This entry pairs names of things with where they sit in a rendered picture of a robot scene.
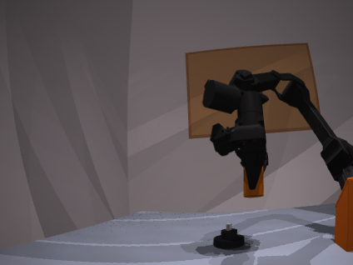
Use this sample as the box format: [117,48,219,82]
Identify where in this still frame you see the orange knob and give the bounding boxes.
[243,166,264,198]

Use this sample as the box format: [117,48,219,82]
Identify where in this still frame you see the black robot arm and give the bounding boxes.
[203,70,353,190]

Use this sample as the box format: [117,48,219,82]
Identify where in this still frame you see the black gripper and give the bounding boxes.
[230,112,269,190]

